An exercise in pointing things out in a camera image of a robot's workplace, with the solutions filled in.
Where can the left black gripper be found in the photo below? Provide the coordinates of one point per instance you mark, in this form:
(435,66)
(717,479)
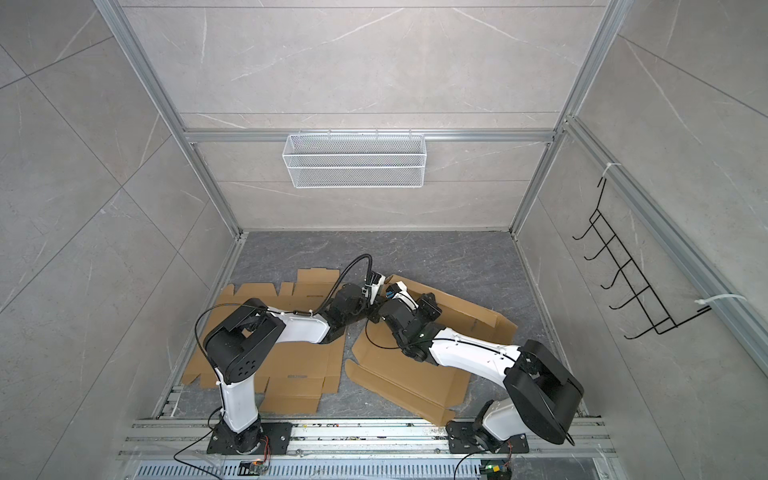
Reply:
(375,315)

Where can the cardboard box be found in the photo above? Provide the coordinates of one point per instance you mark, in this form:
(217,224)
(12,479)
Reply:
(294,376)
(429,391)

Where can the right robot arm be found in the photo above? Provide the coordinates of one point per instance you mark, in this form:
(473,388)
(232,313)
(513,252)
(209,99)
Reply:
(543,396)

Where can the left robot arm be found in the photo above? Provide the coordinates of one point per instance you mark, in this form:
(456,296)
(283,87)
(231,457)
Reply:
(237,347)

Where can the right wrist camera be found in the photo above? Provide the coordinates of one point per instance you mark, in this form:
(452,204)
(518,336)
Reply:
(399,291)

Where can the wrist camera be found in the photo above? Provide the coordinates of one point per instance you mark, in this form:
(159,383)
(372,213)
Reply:
(374,282)
(399,291)

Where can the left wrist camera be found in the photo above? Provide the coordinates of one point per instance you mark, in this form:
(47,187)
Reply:
(374,282)

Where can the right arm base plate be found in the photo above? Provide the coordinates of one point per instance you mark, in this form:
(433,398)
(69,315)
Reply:
(464,438)

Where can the white wire mesh basket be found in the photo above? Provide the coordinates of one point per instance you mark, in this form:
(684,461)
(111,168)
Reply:
(366,160)

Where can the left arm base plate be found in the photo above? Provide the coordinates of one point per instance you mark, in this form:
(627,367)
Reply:
(260,438)

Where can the aluminium mounting rail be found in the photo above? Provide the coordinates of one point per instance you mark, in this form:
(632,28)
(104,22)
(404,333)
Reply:
(358,438)

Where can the black wire hook rack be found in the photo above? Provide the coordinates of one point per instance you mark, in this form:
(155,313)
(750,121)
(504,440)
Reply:
(628,271)

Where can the aluminium frame profile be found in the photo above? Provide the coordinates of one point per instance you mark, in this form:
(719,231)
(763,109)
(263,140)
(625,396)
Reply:
(738,315)

